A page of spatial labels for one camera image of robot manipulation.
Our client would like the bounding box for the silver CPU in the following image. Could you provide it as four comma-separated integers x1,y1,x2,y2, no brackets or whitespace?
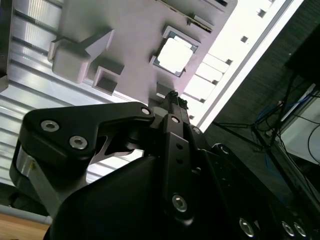
154,29,201,78

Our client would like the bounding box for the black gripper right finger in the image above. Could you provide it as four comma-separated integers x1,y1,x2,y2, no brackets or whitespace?
177,96,316,240

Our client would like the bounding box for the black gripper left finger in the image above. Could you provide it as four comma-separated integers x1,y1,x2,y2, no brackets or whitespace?
19,90,198,227

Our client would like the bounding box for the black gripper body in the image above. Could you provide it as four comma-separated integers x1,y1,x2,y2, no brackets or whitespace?
44,149,236,240

